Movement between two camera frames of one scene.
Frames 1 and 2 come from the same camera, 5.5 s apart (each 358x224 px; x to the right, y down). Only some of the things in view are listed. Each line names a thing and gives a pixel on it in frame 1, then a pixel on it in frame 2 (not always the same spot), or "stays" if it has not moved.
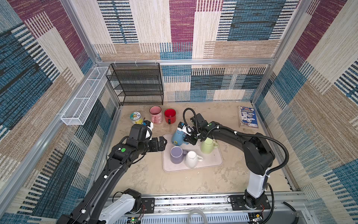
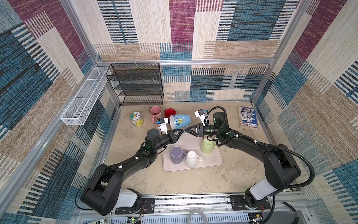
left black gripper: (155, 148) -> (172, 138)
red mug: (170, 115) stays
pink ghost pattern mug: (156, 115) stays
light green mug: (207, 146) stays
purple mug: (177, 154) stays
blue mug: (178, 138) -> (179, 121)
